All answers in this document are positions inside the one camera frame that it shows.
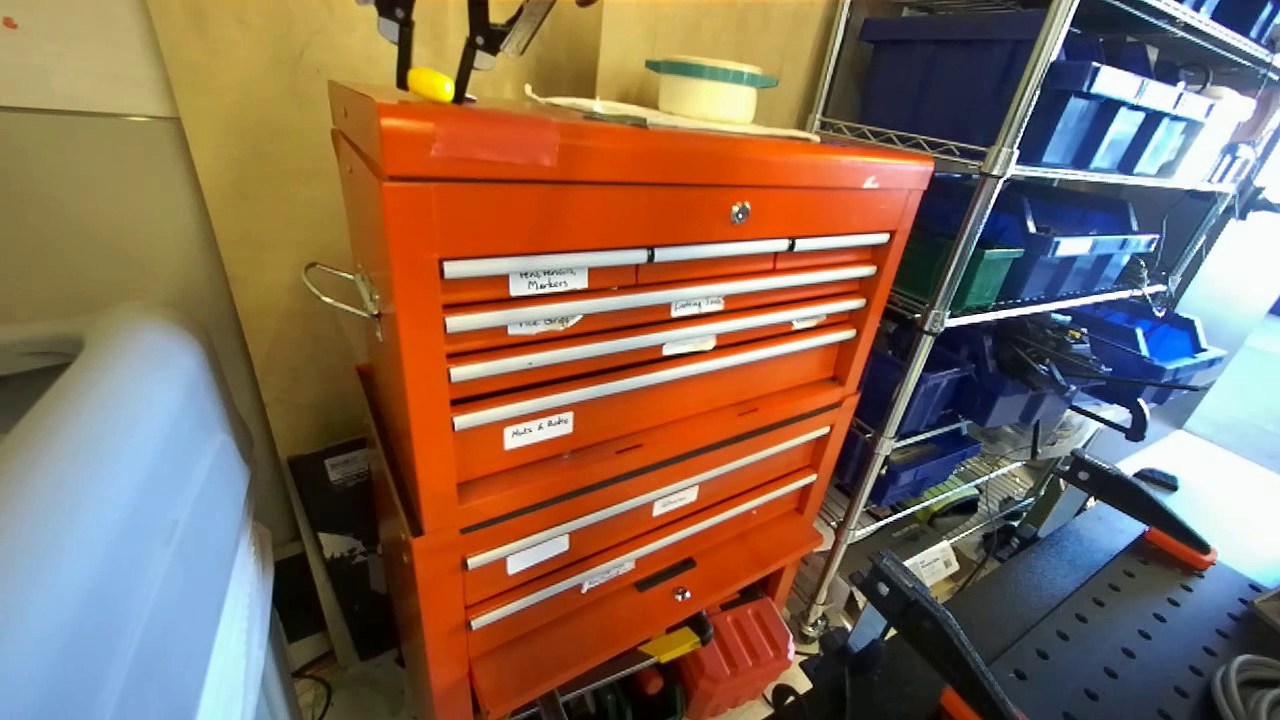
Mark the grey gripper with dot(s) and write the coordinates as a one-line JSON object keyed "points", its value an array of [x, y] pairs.
{"points": [[524, 22]]}

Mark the small yellow object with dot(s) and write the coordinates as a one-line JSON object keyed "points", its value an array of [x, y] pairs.
{"points": [[430, 86]]}

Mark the white flat plate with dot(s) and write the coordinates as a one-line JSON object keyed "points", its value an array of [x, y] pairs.
{"points": [[602, 106]]}

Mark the orange tool chest with drawers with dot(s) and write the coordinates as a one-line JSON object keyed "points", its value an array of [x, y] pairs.
{"points": [[602, 201]]}

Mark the tan plywood board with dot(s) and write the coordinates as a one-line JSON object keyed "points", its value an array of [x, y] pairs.
{"points": [[266, 201]]}

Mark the white bowl with green rim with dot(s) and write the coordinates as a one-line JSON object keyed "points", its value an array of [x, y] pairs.
{"points": [[709, 90]]}

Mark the large dark blue tote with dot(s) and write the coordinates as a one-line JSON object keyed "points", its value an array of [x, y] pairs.
{"points": [[942, 75]]}

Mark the black box on floor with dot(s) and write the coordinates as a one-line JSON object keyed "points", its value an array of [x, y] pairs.
{"points": [[341, 544]]}

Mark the orange roller cabinet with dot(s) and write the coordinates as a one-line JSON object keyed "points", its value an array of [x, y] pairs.
{"points": [[627, 584]]}

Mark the translucent white plastic tub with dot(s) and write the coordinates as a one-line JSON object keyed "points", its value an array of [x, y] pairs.
{"points": [[120, 533]]}

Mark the green storage bin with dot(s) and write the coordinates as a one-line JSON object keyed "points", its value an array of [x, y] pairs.
{"points": [[982, 275]]}

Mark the dark blue parts bin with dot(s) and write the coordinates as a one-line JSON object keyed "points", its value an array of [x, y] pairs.
{"points": [[921, 470], [921, 386]]}

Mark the blue stacking bin row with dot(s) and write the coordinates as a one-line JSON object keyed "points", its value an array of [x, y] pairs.
{"points": [[1074, 255]]}

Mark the red plastic case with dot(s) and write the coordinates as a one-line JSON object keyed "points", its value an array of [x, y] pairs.
{"points": [[738, 652]]}

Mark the blue storage bins with labels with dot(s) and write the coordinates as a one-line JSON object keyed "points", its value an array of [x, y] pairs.
{"points": [[1114, 127]]}

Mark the black clamp with orange grip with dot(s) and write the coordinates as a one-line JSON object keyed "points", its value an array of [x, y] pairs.
{"points": [[1134, 505], [934, 635]]}

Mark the open blue parts bin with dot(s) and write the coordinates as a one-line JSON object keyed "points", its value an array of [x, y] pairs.
{"points": [[1155, 343]]}

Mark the black perforated board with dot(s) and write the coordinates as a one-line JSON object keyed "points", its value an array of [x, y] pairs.
{"points": [[1120, 627]]}

